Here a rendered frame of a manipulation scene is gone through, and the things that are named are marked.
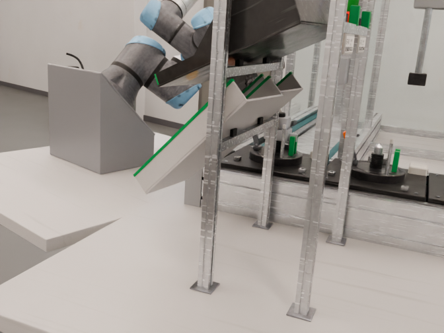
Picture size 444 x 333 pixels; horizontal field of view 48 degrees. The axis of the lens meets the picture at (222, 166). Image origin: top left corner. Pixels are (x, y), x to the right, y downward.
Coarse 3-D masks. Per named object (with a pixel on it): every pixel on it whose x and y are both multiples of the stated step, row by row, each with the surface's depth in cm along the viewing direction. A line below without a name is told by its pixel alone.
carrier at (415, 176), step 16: (336, 160) 135; (368, 160) 126; (384, 160) 125; (336, 176) 118; (352, 176) 119; (368, 176) 116; (384, 176) 115; (400, 176) 117; (416, 176) 123; (384, 192) 110; (400, 192) 109; (416, 192) 110
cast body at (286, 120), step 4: (280, 112) 128; (284, 112) 128; (280, 116) 127; (284, 116) 127; (288, 116) 129; (280, 120) 126; (284, 120) 126; (288, 120) 127; (280, 124) 126; (288, 124) 127; (280, 128) 126; (288, 128) 129; (264, 132) 128; (280, 132) 127; (288, 132) 126; (264, 136) 129; (280, 136) 127; (288, 136) 127; (296, 136) 127; (276, 140) 128; (280, 140) 127; (288, 140) 128; (296, 140) 127
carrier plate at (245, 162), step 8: (240, 152) 136; (248, 152) 137; (224, 160) 127; (232, 160) 127; (240, 160) 128; (248, 160) 128; (304, 160) 132; (240, 168) 122; (248, 168) 122; (256, 168) 121; (280, 168) 122; (288, 168) 123; (296, 168) 123; (280, 176) 119; (288, 176) 118; (296, 176) 117; (304, 176) 117
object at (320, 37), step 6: (312, 36) 89; (318, 36) 91; (324, 36) 93; (300, 42) 91; (306, 42) 93; (312, 42) 96; (288, 48) 94; (294, 48) 96; (300, 48) 98; (270, 54) 94; (276, 54) 96; (282, 54) 99; (288, 54) 101; (258, 60) 97; (270, 60) 102; (228, 78) 108
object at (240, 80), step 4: (236, 76) 129; (240, 76) 128; (244, 76) 128; (248, 76) 127; (252, 76) 127; (256, 76) 129; (228, 80) 129; (236, 80) 129; (240, 80) 128; (244, 80) 126; (248, 80) 126; (252, 80) 125; (240, 84) 127; (244, 84) 126; (248, 84) 126; (240, 88) 127; (244, 88) 127
